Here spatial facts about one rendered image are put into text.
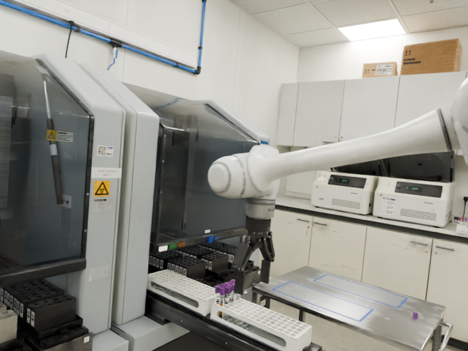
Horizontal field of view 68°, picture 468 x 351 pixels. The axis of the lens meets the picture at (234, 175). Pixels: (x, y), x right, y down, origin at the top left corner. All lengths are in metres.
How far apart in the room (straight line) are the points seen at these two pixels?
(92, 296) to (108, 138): 0.48
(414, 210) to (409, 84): 1.15
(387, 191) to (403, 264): 0.62
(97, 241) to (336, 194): 2.59
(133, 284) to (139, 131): 0.51
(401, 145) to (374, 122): 2.73
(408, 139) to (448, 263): 2.41
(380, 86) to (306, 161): 2.88
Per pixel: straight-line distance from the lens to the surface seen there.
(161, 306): 1.29
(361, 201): 3.30
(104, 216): 1.13
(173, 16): 2.89
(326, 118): 3.77
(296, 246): 3.60
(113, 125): 1.11
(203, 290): 1.24
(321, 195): 3.44
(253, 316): 1.09
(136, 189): 1.18
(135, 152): 1.16
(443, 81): 3.57
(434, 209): 3.20
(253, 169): 0.83
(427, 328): 1.39
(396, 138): 0.89
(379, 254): 3.32
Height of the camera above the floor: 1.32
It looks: 3 degrees down
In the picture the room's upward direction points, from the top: 5 degrees clockwise
